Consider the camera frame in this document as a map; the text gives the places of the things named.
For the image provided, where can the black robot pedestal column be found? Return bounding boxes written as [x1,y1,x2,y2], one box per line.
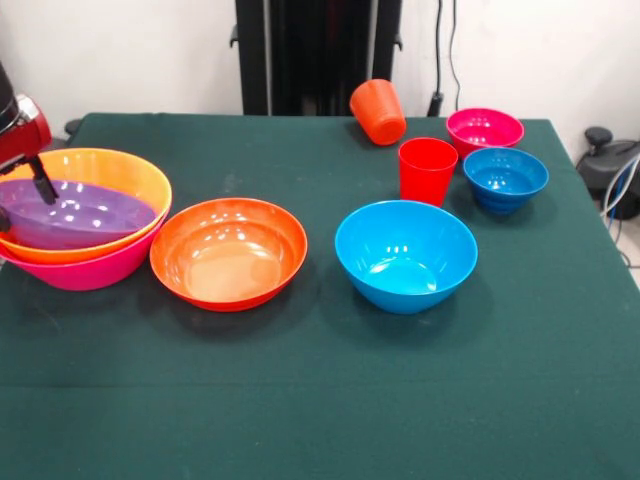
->
[229,0,404,117]

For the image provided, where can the dark green table cloth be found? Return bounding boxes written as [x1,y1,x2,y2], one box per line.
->
[0,112,640,480]

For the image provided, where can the large pink bowl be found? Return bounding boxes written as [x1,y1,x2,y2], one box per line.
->
[0,197,174,292]

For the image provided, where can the blue cable bundle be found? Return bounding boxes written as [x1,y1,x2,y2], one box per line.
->
[599,154,640,224]

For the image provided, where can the black hanging cable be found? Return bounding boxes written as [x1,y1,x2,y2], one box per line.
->
[428,0,464,119]

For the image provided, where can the red cup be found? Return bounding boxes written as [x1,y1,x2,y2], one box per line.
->
[398,137,459,208]

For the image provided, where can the purple bowl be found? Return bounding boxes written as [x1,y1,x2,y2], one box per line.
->
[0,178,157,250]

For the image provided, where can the light blue bowl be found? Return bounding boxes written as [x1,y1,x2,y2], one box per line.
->
[334,199,479,316]

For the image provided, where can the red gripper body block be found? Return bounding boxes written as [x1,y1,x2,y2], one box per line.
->
[0,93,53,175]

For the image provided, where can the large orange bowl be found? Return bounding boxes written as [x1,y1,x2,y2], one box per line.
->
[0,147,173,265]

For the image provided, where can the small pink bowl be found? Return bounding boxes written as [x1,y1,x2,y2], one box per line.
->
[446,107,526,160]

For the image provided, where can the red-orange bowl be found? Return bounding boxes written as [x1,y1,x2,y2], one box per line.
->
[149,197,309,313]

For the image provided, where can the orange cup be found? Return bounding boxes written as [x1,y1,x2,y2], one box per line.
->
[349,78,408,147]

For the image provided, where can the small dark blue bowl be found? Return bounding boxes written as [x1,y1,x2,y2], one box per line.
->
[462,146,550,215]

